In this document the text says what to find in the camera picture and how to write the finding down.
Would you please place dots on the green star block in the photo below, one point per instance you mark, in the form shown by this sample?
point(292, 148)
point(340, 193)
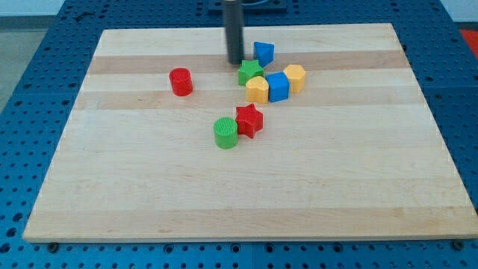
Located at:
point(248, 70)

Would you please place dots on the blue cube block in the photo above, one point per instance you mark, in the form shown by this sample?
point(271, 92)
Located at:
point(279, 86)

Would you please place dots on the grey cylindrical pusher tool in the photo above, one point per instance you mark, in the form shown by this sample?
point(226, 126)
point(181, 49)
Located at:
point(233, 24)

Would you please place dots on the red star block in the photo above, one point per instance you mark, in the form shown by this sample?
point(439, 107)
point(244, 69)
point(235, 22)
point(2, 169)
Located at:
point(249, 120)

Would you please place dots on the wooden board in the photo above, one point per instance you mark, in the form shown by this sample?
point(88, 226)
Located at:
point(355, 156)

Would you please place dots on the red cylinder block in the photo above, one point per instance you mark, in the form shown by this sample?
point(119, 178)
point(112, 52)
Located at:
point(181, 81)

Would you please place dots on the yellow heart block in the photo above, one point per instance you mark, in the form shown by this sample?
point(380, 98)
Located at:
point(257, 90)

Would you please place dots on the blue triangle block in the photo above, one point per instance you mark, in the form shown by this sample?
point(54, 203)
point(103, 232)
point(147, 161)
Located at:
point(263, 53)

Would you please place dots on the green cylinder block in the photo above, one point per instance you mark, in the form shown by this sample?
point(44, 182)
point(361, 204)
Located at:
point(226, 133)

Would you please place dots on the yellow hexagon block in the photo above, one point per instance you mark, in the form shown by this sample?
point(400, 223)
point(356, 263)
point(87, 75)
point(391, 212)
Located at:
point(296, 75)

